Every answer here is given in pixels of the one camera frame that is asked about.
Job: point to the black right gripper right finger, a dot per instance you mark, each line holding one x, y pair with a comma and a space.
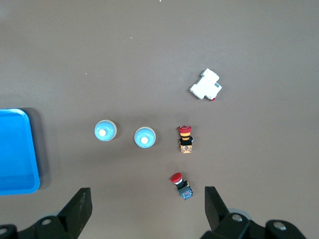
229, 226

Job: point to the red yellow emergency stop button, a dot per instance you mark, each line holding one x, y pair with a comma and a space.
185, 142

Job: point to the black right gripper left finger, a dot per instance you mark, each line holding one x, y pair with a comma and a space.
64, 224

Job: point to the red push button black base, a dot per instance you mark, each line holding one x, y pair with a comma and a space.
183, 189

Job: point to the blue plastic tray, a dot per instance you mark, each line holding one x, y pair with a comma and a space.
15, 149

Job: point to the white circuit breaker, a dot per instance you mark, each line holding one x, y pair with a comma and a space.
205, 85

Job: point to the blue call bell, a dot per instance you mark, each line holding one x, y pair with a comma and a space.
105, 130
145, 137

